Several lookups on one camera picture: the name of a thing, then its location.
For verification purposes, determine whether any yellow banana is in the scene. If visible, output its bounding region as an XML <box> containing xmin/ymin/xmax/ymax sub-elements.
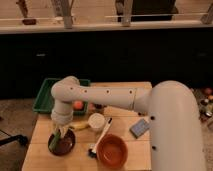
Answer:
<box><xmin>69</xmin><ymin>121</ymin><xmax>89</xmax><ymax>131</ymax></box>

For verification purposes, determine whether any blue sponge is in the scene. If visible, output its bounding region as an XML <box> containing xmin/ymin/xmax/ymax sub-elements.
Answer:
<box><xmin>130</xmin><ymin>119</ymin><xmax>149</xmax><ymax>138</ymax></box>

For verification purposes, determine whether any pile of toy food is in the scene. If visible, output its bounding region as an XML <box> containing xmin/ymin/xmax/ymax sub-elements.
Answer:
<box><xmin>199</xmin><ymin>87</ymin><xmax>213</xmax><ymax>132</ymax></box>

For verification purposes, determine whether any black chair base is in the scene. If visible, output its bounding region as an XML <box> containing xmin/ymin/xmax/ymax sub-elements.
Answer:
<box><xmin>0</xmin><ymin>129</ymin><xmax>29</xmax><ymax>146</ymax></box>

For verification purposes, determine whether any green plastic tray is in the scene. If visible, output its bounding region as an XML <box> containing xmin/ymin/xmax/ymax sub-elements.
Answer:
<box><xmin>33</xmin><ymin>78</ymin><xmax>91</xmax><ymax>116</ymax></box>

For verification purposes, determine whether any white cup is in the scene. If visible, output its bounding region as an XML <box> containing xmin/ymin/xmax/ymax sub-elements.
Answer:
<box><xmin>88</xmin><ymin>113</ymin><xmax>105</xmax><ymax>131</ymax></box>

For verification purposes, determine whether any small dark cup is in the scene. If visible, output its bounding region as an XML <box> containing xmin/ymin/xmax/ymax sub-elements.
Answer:
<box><xmin>94</xmin><ymin>104</ymin><xmax>106</xmax><ymax>113</ymax></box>

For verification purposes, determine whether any green pepper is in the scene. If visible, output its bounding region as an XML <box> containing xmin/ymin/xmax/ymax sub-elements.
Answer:
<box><xmin>49</xmin><ymin>130</ymin><xmax>61</xmax><ymax>151</ymax></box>

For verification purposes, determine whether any orange bowl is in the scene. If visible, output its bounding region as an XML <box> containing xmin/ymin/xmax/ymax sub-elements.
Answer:
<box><xmin>97</xmin><ymin>134</ymin><xmax>128</xmax><ymax>169</ymax></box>

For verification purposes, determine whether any orange red fruit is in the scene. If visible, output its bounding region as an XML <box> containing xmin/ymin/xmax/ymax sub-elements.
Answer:
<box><xmin>73</xmin><ymin>101</ymin><xmax>84</xmax><ymax>110</ymax></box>

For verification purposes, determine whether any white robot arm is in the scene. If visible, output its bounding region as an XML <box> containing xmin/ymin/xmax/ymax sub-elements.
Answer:
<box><xmin>51</xmin><ymin>76</ymin><xmax>206</xmax><ymax>171</ymax></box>

